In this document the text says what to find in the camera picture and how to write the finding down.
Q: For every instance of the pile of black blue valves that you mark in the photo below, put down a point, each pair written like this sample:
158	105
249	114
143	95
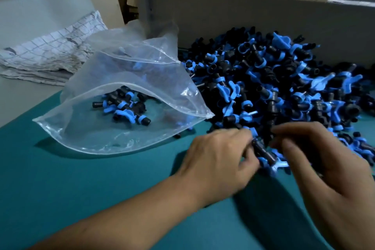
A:
272	80

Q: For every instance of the person's left forearm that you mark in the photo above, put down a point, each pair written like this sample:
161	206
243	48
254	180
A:
123	217

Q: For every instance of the person's right forearm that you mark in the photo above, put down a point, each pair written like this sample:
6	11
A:
348	238

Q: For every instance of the teal table mat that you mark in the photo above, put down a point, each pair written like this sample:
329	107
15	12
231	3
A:
73	188

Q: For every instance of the clear plastic zip bag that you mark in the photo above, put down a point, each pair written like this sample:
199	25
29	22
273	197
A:
129	91

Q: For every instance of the person's right thumb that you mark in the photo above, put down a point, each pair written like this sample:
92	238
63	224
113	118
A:
293	161

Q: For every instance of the stack of grid-printed bags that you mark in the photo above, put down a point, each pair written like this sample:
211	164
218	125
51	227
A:
49	50

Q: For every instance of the person's right hand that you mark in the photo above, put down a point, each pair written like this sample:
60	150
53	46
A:
334	182

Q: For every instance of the grey cardboard barrier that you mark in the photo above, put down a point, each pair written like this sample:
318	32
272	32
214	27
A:
263	15

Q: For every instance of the small batch of bagged valves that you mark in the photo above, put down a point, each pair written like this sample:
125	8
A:
124	106

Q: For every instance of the person's left hand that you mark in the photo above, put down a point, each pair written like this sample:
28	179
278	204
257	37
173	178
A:
215	160

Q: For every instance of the person's left thumb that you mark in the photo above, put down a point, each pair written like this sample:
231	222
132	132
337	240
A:
250	160

